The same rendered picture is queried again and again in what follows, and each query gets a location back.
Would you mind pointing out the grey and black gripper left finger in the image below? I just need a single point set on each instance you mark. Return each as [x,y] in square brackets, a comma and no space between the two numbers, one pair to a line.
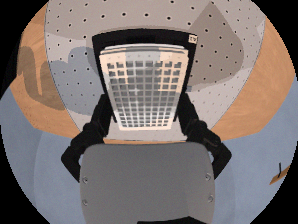
[97,128]

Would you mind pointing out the black rectangular frame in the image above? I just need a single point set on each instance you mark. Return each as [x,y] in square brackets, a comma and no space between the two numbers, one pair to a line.
[145,35]

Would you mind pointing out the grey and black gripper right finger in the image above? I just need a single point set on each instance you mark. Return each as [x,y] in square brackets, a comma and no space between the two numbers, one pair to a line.
[197,131]

